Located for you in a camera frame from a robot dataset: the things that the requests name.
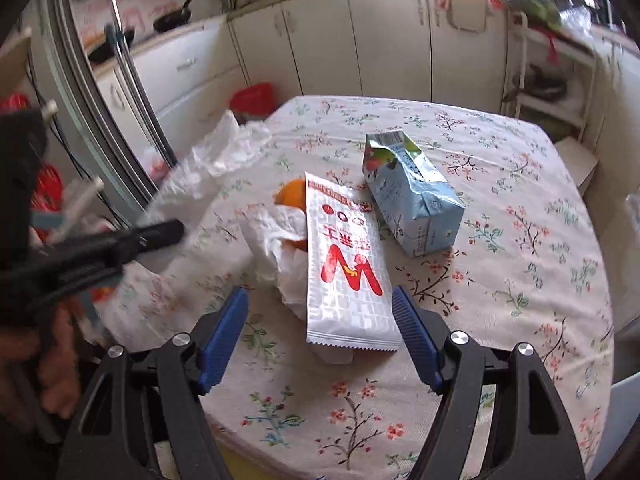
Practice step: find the white trolley rack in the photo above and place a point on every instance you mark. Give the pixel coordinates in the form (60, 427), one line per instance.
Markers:
(560, 110)

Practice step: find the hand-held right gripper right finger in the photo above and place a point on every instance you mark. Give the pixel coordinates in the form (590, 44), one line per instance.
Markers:
(417, 345)

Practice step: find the white red snack wrapper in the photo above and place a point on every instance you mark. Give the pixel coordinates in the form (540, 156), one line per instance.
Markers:
(345, 260)

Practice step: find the floral tablecloth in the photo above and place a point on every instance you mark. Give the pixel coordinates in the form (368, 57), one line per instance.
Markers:
(500, 270)

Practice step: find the clear plastic bag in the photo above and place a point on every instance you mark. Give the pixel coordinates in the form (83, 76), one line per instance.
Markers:
(215, 160)

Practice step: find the person's left hand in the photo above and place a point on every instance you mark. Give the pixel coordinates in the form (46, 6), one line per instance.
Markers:
(57, 360)

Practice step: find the black frying pan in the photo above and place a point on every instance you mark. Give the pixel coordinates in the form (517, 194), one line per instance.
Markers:
(172, 20)

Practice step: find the cabinet door hanging frame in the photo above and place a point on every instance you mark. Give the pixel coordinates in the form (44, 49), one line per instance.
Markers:
(467, 15)

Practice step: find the white and blue shoe rack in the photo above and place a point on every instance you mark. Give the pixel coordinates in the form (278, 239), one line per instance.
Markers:
(80, 192)

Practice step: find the orange peel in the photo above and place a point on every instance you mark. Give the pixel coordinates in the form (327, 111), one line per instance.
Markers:
(298, 246)
(292, 194)

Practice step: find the white plastic bag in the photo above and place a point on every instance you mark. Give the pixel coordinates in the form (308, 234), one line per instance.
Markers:
(272, 240)

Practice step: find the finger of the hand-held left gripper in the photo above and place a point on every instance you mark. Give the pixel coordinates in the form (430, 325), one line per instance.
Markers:
(150, 237)
(65, 280)

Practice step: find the grey folding frame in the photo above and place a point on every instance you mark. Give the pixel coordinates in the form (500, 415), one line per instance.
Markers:
(107, 90)

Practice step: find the bag of green vegetables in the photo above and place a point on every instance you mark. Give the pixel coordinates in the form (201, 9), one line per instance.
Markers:
(542, 10)

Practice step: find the cream kitchen cabinets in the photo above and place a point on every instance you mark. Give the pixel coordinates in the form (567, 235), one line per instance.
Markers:
(380, 35)

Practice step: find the red slipper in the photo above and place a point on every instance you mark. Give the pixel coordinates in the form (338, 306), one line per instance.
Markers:
(47, 185)

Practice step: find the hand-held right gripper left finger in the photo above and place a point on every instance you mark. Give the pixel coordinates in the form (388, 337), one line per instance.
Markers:
(225, 345)

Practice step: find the small bin with red bag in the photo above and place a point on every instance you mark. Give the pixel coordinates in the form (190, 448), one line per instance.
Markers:
(252, 100)

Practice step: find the light blue milk carton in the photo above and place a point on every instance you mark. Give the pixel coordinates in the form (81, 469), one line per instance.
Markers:
(415, 205)

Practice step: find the black wok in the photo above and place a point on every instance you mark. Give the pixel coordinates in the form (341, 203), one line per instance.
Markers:
(545, 85)

